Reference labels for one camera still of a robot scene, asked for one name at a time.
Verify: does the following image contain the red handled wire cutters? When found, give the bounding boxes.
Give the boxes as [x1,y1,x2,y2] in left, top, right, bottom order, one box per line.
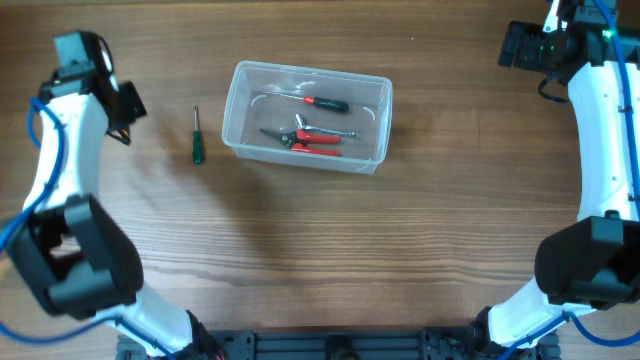
[260,129,341,156]

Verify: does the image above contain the silver L socket wrench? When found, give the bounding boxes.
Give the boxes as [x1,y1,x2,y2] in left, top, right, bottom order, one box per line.
[295,114,358,138]

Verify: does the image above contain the black red screwdriver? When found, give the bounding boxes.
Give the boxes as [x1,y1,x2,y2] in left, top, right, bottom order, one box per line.
[266,92,350,114]

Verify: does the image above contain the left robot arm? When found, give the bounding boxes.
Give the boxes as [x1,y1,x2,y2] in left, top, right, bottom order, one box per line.
[1,31,225,359]

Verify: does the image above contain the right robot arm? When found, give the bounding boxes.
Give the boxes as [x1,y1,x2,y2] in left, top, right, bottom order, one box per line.
[447,0,639,359]

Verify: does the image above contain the clear plastic container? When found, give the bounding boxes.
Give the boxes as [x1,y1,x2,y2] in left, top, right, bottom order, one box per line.
[221,61,393,174]

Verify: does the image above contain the green handled screwdriver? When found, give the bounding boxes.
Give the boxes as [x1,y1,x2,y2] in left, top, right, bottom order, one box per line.
[192,105,204,165]

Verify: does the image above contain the left blue cable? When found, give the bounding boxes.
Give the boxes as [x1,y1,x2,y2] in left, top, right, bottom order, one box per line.
[0,97,176,360]

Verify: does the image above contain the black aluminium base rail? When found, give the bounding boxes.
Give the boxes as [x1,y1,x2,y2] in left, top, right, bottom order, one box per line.
[115,327,562,360]

